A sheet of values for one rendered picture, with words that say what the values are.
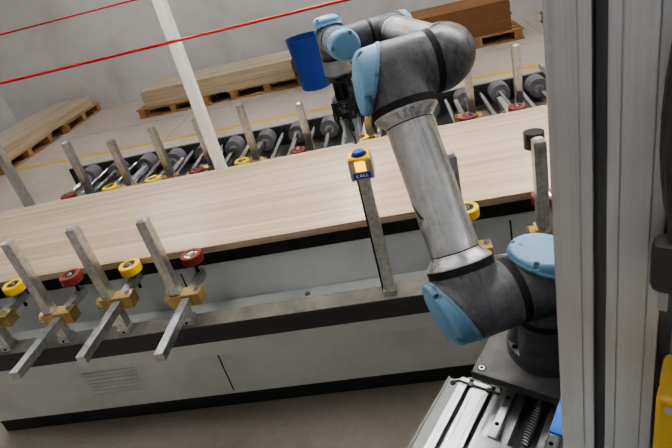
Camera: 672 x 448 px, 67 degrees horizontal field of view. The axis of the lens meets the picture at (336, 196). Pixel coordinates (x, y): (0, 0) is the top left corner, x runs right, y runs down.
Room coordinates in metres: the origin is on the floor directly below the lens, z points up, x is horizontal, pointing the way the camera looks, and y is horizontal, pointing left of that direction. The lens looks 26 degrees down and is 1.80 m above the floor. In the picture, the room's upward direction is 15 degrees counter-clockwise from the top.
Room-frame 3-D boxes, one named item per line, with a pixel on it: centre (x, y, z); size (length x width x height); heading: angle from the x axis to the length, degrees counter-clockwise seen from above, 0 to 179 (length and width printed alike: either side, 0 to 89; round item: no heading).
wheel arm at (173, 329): (1.45, 0.60, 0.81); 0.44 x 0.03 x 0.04; 170
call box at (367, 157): (1.40, -0.10, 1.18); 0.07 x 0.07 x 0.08; 80
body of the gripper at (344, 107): (1.37, -0.09, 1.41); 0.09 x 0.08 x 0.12; 170
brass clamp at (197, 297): (1.53, 0.61, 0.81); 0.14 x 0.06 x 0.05; 80
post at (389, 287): (1.40, -0.09, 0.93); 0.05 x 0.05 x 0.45; 80
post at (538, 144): (1.31, -0.60, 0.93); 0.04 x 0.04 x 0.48; 80
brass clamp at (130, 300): (1.57, 0.86, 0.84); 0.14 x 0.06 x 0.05; 80
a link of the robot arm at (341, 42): (1.28, -0.12, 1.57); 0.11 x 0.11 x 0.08; 7
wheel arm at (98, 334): (1.50, 0.85, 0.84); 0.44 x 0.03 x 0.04; 170
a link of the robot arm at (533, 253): (0.69, -0.31, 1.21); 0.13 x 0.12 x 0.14; 97
